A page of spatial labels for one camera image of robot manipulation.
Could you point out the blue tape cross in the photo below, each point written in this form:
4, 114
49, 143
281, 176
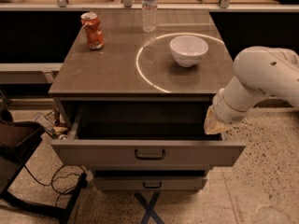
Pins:
149, 207

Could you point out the grey bottom drawer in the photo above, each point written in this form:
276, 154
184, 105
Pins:
117, 183

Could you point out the clutter of small floor items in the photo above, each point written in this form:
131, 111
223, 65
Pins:
53, 124

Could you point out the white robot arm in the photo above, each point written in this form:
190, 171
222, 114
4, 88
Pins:
260, 72

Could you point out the grey top drawer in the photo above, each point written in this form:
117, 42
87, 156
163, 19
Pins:
137, 154

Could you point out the clear plastic water bottle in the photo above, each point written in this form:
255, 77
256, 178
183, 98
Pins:
149, 11

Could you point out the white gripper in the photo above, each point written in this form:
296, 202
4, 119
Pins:
221, 108

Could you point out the black chair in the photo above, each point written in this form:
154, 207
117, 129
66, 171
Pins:
18, 142

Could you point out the grey drawer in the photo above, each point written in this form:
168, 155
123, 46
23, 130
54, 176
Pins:
137, 154
117, 183

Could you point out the orange soda can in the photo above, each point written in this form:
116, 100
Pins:
92, 26

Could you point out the grey drawer cabinet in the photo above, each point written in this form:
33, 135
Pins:
134, 88

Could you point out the white bowl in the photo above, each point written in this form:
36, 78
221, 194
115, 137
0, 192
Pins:
188, 50

